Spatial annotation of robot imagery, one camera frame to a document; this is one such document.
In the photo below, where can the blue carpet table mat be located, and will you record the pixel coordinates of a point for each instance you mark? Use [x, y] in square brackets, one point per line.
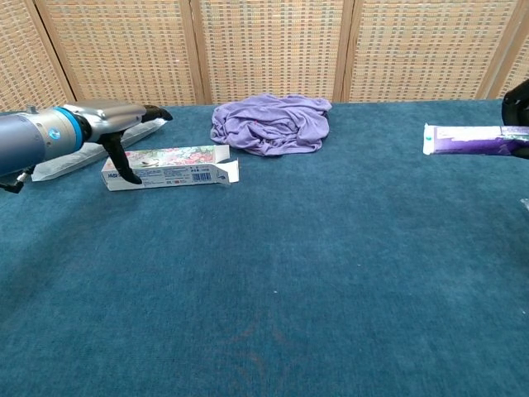
[264, 269]

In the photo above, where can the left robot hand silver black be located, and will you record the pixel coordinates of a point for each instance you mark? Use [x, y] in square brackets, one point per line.
[115, 118]

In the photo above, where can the crumpled purple cloth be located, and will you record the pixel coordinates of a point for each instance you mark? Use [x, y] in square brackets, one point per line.
[273, 124]

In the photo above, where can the purple toothpaste tube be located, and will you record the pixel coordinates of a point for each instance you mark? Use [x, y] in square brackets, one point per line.
[467, 138]

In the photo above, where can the floral toothpaste box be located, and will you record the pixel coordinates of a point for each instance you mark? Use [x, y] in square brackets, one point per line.
[177, 169]

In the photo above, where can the taupe bagged garment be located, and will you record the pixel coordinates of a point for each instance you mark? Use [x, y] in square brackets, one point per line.
[74, 159]

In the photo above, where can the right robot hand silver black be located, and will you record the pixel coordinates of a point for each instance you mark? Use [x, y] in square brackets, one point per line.
[516, 103]

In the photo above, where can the striped packaged garment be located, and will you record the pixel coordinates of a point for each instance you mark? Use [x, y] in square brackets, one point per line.
[525, 204]

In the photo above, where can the woven rattan folding screen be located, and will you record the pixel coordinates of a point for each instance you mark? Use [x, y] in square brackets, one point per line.
[264, 45]

